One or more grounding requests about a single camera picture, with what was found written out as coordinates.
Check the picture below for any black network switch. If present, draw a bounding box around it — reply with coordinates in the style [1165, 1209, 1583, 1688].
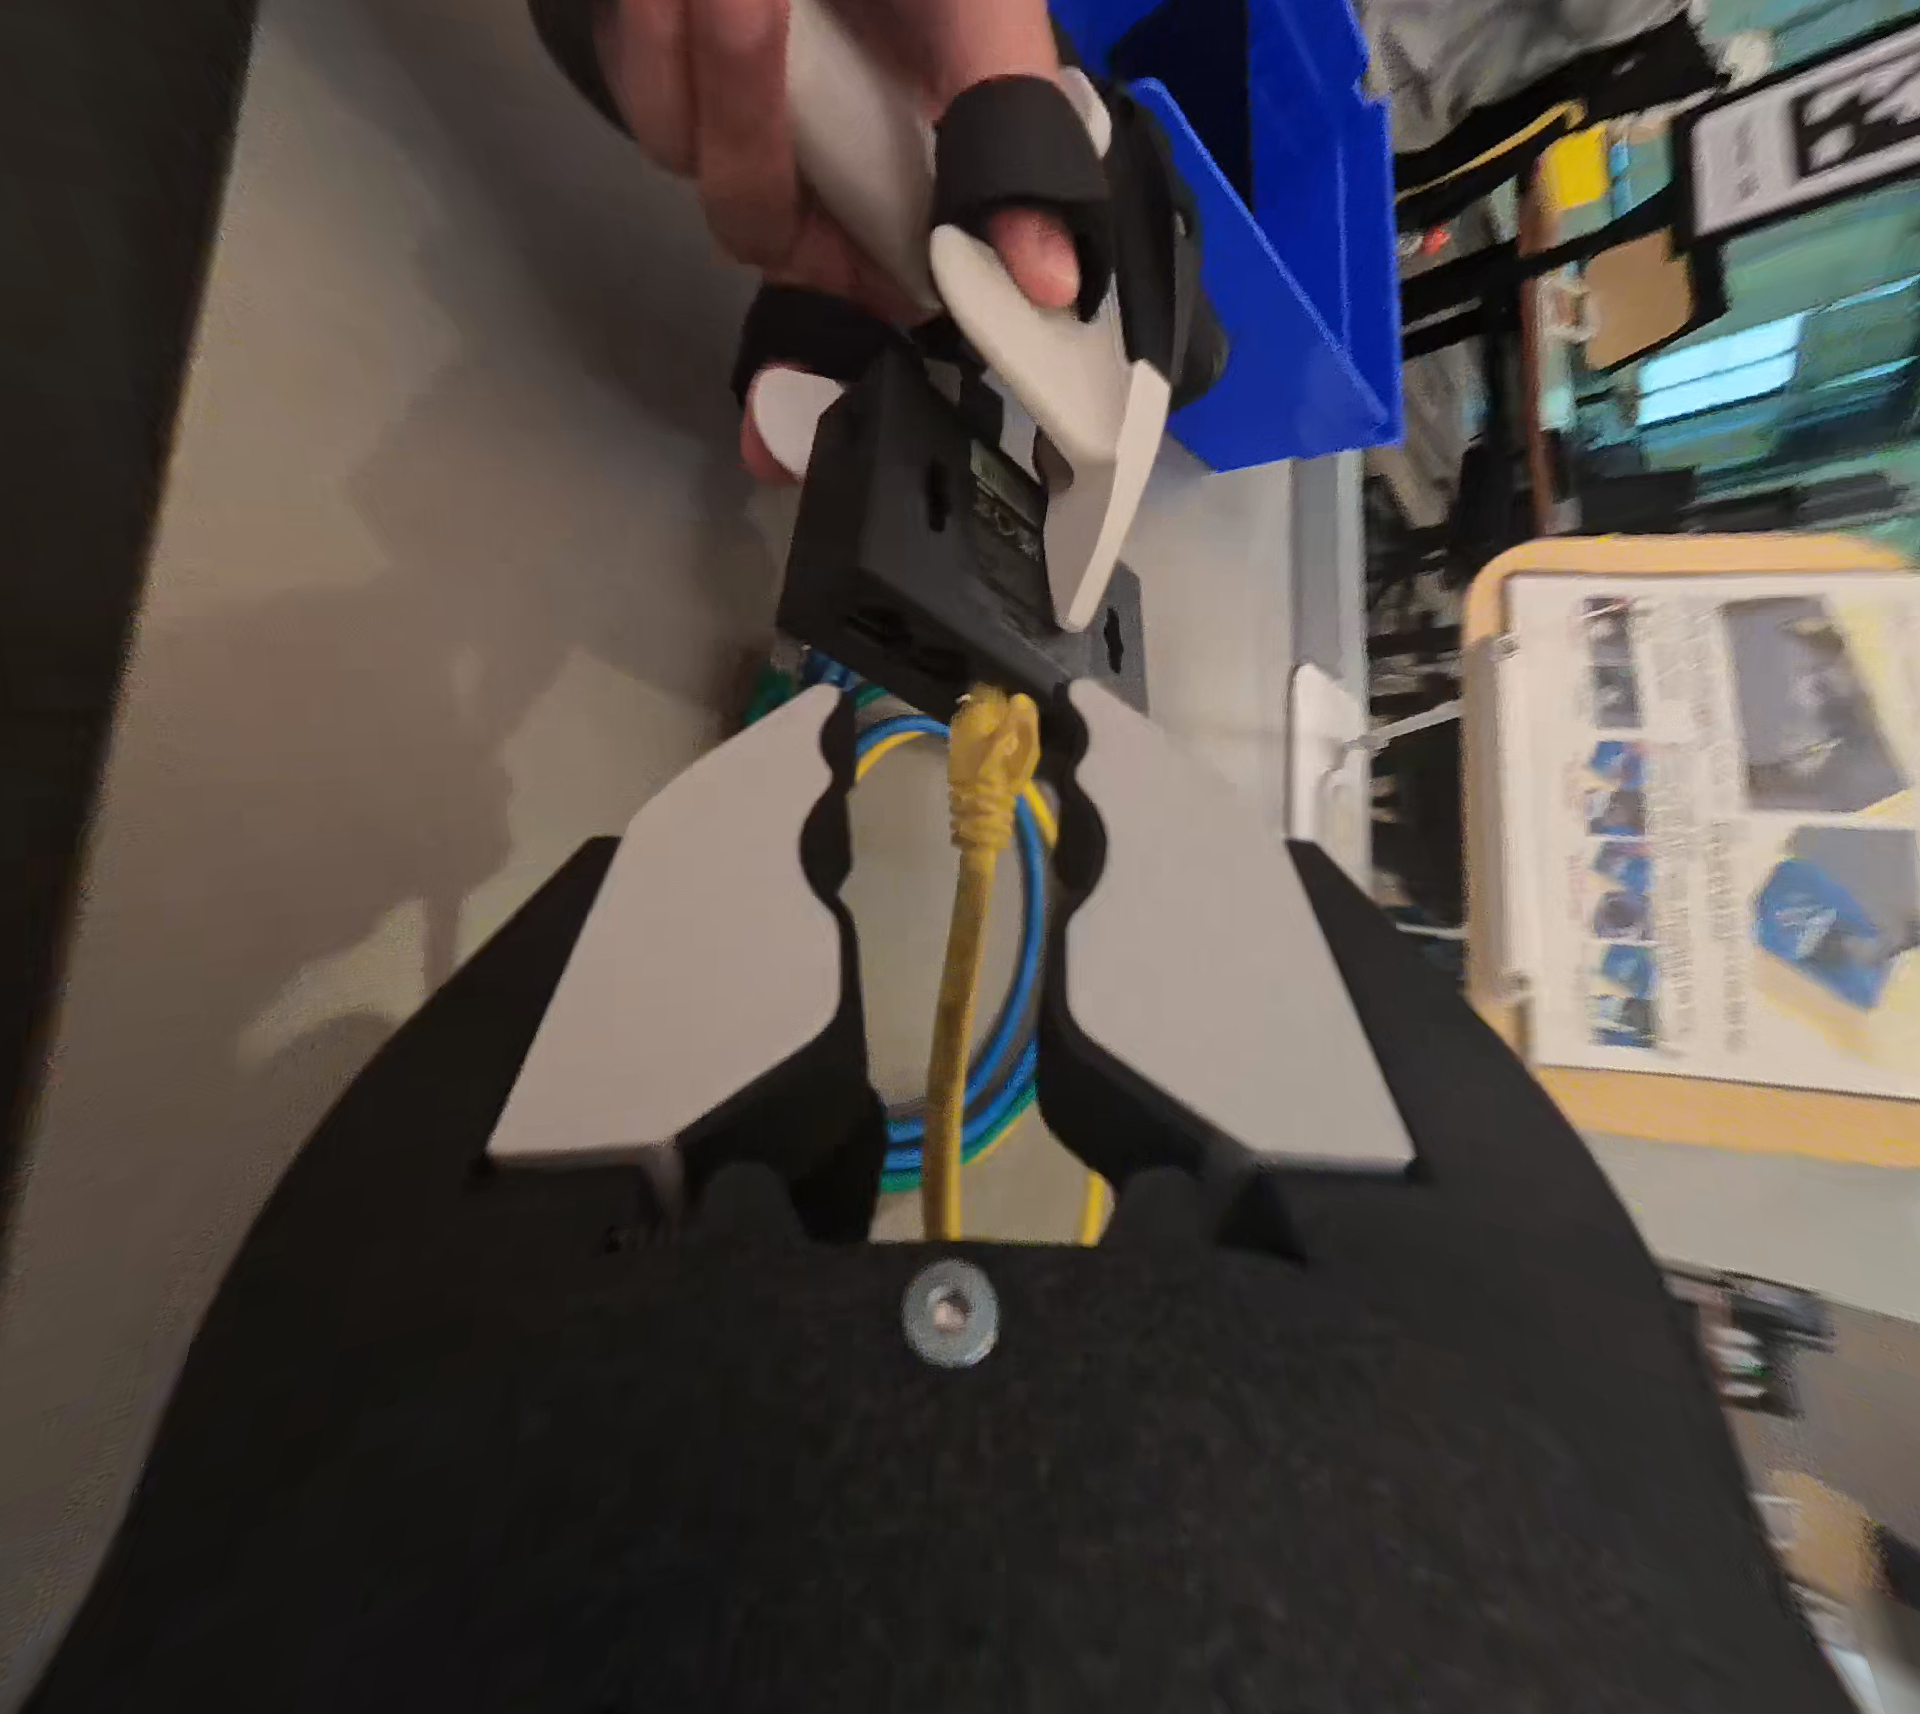
[771, 335, 1154, 723]

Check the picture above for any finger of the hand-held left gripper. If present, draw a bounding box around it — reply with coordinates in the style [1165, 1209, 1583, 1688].
[926, 217, 1176, 635]
[739, 368, 853, 490]

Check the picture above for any green ethernet cable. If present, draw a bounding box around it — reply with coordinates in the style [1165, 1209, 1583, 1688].
[743, 663, 1044, 1198]

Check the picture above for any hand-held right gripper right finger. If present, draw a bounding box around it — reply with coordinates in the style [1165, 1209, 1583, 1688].
[1033, 677, 1421, 1215]

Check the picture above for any instruction sheet on clipboard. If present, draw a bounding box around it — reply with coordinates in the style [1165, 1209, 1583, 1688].
[1461, 536, 1920, 1168]

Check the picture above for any blue plastic bin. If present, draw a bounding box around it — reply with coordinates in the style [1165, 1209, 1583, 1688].
[1033, 0, 1404, 471]

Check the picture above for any blue ethernet cable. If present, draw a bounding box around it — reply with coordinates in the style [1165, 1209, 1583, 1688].
[801, 645, 1051, 1183]

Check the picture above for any black-white marker tag sign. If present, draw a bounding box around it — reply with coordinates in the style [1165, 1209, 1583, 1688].
[1680, 17, 1920, 246]

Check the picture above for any yellow ethernet cable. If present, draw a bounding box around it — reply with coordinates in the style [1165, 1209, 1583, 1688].
[853, 677, 1116, 1247]

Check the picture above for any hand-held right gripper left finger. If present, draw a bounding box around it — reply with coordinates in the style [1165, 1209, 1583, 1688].
[482, 684, 890, 1242]

